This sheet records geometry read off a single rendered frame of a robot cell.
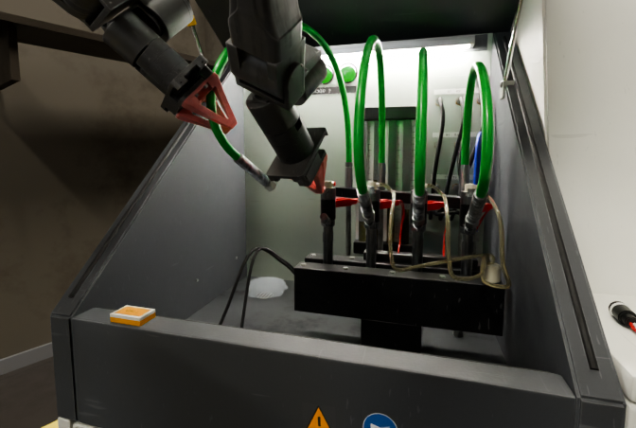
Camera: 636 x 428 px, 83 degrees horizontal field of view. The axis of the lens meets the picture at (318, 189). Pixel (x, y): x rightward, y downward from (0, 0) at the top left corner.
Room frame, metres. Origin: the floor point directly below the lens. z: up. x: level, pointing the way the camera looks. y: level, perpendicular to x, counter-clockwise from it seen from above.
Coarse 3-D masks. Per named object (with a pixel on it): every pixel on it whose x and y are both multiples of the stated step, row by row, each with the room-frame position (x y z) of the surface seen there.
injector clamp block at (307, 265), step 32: (320, 256) 0.69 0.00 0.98; (352, 256) 0.69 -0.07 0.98; (320, 288) 0.61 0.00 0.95; (352, 288) 0.59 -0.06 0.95; (384, 288) 0.58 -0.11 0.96; (416, 288) 0.56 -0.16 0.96; (448, 288) 0.55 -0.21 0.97; (480, 288) 0.54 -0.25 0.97; (384, 320) 0.58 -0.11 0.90; (416, 320) 0.56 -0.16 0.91; (448, 320) 0.55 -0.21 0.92; (480, 320) 0.54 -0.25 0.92; (416, 352) 0.56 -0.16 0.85
